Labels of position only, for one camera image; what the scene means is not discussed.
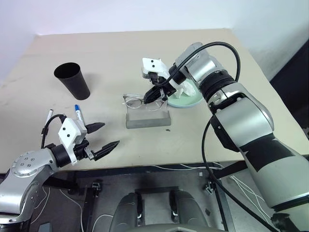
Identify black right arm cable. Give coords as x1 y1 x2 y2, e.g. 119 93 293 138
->
201 115 279 232

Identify grey glasses case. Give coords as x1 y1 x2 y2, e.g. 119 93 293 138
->
125 96 172 130

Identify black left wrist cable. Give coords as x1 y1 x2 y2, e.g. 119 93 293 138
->
40 114 67 149

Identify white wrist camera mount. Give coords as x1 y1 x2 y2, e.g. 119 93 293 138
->
57 117 88 166
140 57 185 93

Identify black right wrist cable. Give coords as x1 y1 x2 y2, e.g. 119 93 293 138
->
154 42 241 88

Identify white floor cable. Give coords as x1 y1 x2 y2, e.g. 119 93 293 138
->
154 163 275 226
30 185 84 232

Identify blue capped marker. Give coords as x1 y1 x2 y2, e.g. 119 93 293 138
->
74 103 85 124

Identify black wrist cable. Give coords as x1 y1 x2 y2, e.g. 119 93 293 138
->
40 114 67 149
154 42 241 88

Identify clear frame glasses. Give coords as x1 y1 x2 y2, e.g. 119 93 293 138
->
122 93 168 112

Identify dark grey rounded shape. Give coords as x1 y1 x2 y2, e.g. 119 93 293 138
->
112 192 143 229
170 190 211 228

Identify pale green plate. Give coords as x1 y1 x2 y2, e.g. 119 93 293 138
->
166 80 202 109

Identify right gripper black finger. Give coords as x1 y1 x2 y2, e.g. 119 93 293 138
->
147 91 162 105
143 87 159 104

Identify black table frame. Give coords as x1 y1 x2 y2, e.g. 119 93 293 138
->
44 161 248 232

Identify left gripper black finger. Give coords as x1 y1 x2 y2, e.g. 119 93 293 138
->
93 140 121 162
86 122 106 134

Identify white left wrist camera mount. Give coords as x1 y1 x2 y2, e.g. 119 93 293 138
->
57 117 88 166

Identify black plastic cup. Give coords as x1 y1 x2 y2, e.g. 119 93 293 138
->
53 62 91 101

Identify black capped marker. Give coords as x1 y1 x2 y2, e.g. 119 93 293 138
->
45 109 55 127

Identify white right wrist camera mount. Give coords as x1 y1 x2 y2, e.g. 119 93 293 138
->
140 57 185 93

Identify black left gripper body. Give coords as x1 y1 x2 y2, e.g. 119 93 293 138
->
73 138 96 162

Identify white crumpled tissue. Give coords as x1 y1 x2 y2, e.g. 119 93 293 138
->
175 80 197 99

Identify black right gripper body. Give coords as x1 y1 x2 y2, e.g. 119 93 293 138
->
147 72 177 98

